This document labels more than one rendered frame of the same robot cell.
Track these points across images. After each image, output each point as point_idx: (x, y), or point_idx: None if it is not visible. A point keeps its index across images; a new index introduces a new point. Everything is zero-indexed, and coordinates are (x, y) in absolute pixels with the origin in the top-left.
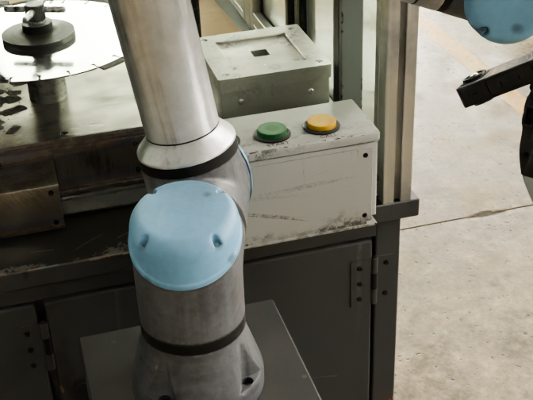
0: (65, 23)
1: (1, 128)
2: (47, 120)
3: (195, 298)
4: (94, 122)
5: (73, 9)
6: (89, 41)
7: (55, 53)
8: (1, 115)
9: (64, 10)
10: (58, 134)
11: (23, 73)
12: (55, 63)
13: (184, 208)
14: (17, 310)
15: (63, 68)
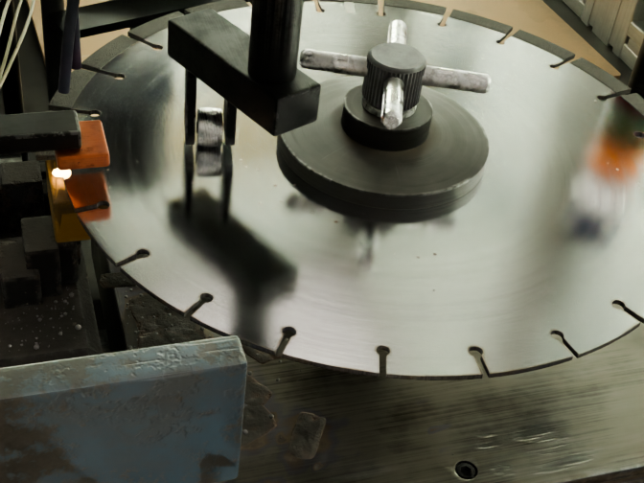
0: (447, 105)
1: (268, 426)
2: (391, 396)
3: None
4: (534, 424)
5: (423, 43)
6: (540, 185)
7: (467, 231)
8: (250, 357)
9: (489, 89)
10: (450, 474)
11: (413, 329)
12: (492, 282)
13: None
14: None
15: (534, 316)
